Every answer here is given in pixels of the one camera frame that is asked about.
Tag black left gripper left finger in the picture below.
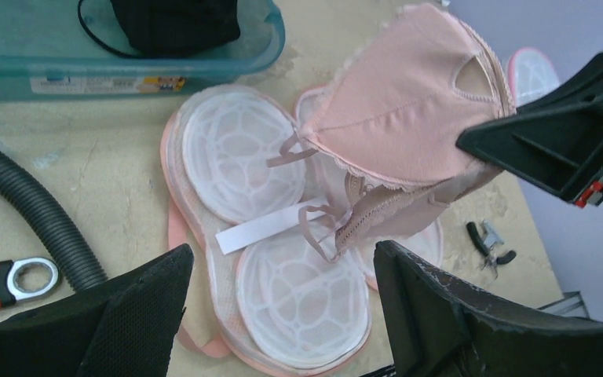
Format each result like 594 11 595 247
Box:
0 243 194 376

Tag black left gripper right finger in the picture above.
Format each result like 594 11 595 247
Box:
374 240 603 376

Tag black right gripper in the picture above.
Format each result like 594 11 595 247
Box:
456 52 603 208

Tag round pink white laundry bag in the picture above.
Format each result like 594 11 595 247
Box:
504 47 561 108

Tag pink bra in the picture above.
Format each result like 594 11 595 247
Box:
268 3 516 262

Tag black bra in basin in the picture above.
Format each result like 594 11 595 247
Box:
77 0 241 59

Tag teal plastic basin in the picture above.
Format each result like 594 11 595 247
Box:
0 1 286 101

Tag black corrugated hose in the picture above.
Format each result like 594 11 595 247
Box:
0 130 110 294

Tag black handled pliers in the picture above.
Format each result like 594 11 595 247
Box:
466 220 517 279

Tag red handled adjustable wrench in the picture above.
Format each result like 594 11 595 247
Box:
0 257 60 309

